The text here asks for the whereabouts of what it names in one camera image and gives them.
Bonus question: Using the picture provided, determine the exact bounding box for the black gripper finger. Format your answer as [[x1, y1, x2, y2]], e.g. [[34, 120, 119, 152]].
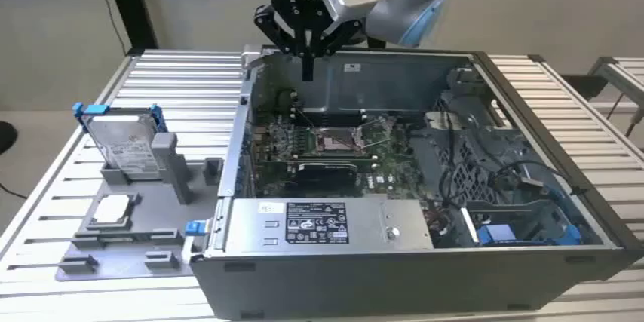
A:
[[306, 19, 365, 82], [251, 5, 309, 82]]

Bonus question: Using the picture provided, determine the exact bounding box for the hard disk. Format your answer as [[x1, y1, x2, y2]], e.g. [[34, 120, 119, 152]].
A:
[[71, 102, 170, 184]]

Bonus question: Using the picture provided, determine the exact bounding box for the empty blue disk carrier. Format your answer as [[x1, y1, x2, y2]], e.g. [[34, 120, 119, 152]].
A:
[[474, 223, 585, 247]]

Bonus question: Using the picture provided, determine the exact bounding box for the black RAM slot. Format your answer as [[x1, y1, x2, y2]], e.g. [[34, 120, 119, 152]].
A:
[[270, 151, 382, 161], [293, 108, 366, 127]]

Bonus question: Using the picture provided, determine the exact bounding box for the thin metal locking lever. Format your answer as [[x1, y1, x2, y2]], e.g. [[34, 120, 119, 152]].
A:
[[293, 106, 318, 130]]

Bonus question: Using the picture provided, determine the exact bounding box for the metal socket cover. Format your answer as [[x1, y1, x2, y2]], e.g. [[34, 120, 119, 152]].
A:
[[357, 116, 398, 149]]

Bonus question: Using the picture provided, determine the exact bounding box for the CPU socket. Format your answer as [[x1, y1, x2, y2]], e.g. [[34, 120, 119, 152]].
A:
[[310, 125, 369, 155]]

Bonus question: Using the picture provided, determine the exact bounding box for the green motherboard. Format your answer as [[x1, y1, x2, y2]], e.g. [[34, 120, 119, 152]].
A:
[[245, 109, 429, 202]]

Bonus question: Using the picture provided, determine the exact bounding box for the black graphics card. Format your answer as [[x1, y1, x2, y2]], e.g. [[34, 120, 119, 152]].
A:
[[255, 159, 382, 189]]

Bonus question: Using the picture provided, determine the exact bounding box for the perforated metal drive cage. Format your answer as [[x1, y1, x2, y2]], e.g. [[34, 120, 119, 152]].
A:
[[409, 69, 559, 206]]

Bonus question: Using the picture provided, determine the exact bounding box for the silver power supply unit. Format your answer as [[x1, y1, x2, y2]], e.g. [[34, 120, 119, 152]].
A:
[[219, 197, 435, 256]]

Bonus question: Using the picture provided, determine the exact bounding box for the grey parts rack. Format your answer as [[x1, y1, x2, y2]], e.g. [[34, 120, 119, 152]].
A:
[[53, 133, 225, 284]]

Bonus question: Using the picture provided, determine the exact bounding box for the blue case latch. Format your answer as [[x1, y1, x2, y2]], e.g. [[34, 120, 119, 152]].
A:
[[182, 219, 207, 239]]

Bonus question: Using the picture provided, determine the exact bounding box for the silver CPU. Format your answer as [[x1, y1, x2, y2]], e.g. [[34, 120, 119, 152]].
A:
[[91, 195, 137, 225]]

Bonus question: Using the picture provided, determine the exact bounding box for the metal slat side table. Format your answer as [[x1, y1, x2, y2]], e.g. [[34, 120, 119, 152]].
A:
[[585, 56, 644, 112]]

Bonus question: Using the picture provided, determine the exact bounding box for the black round object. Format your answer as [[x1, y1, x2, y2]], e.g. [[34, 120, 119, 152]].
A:
[[0, 121, 18, 154]]

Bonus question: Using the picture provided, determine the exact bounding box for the open grey PC case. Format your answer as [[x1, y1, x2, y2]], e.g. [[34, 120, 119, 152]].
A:
[[189, 43, 644, 319]]

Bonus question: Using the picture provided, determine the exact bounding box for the black post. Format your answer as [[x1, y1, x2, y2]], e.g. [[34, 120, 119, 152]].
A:
[[99, 0, 159, 55]]

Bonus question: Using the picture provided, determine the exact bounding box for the power wire with black connector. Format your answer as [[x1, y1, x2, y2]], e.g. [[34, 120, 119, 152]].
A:
[[490, 159, 551, 191]]

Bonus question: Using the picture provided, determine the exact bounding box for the blue data wire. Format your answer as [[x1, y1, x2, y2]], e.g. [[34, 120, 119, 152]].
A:
[[542, 185, 574, 204]]

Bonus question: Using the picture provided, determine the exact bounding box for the thin black floor cable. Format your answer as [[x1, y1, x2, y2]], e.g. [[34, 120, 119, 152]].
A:
[[0, 182, 29, 201]]

